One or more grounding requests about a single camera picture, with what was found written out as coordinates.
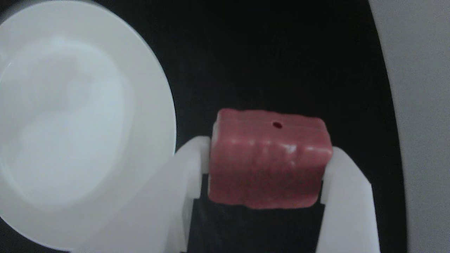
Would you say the red-brown toy block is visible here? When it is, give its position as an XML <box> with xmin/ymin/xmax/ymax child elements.
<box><xmin>207</xmin><ymin>108</ymin><xmax>333</xmax><ymax>210</ymax></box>

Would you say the black mouse mat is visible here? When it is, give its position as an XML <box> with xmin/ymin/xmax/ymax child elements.
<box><xmin>0</xmin><ymin>0</ymin><xmax>408</xmax><ymax>253</ymax></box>

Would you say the white paper bowl navy band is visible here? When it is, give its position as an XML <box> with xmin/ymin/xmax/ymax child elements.
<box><xmin>0</xmin><ymin>0</ymin><xmax>177</xmax><ymax>252</ymax></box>

